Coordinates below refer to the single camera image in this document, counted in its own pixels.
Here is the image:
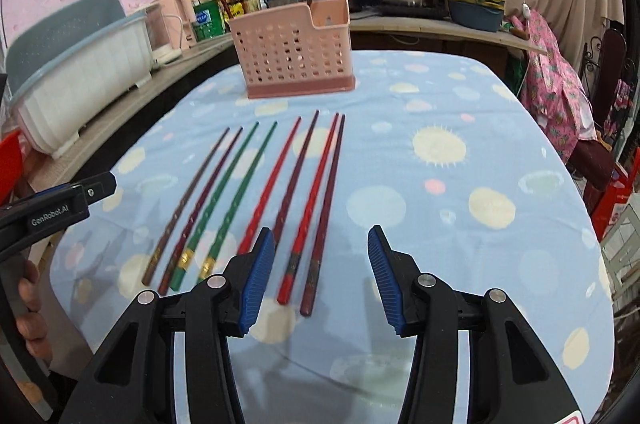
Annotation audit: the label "red chopstick black band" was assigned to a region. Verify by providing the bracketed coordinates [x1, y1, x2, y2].
[236, 116, 302, 255]

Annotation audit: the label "person's left hand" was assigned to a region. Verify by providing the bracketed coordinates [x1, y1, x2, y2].
[15, 260, 53, 366]

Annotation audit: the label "blue planet print tablecloth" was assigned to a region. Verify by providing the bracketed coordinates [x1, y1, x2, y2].
[50, 51, 614, 423]

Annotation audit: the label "white dish drainer with lid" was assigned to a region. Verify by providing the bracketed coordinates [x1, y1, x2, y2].
[6, 0, 153, 158]

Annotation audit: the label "pink floral garment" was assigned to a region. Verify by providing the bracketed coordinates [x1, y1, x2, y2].
[520, 9, 597, 164]

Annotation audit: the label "pink perforated utensil holder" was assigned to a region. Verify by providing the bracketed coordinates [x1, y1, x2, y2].
[229, 0, 355, 99]

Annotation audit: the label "red plastic stool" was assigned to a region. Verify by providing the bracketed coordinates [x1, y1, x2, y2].
[591, 148, 640, 241]

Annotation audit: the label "pink electric kettle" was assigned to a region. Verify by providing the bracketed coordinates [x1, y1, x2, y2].
[152, 0, 198, 50]

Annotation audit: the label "green detergent bottle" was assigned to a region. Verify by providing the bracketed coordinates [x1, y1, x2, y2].
[192, 0, 226, 42]

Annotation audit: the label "blue and yellow stacked basins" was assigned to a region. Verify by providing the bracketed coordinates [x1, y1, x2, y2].
[446, 0, 504, 33]

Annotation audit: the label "yellow oil bottle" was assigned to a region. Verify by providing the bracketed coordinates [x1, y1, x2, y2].
[243, 0, 262, 14]

